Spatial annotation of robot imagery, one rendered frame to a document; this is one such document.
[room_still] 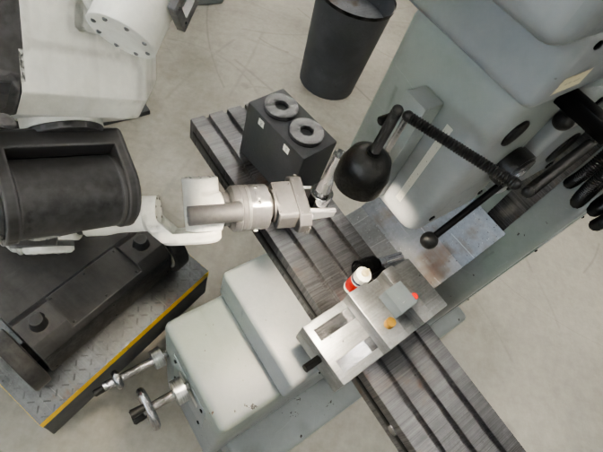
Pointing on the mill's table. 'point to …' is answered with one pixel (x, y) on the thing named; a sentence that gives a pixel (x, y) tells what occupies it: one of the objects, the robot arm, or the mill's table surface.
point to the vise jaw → (374, 317)
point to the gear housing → (516, 50)
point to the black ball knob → (562, 121)
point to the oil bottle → (357, 279)
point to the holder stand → (285, 140)
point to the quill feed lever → (525, 159)
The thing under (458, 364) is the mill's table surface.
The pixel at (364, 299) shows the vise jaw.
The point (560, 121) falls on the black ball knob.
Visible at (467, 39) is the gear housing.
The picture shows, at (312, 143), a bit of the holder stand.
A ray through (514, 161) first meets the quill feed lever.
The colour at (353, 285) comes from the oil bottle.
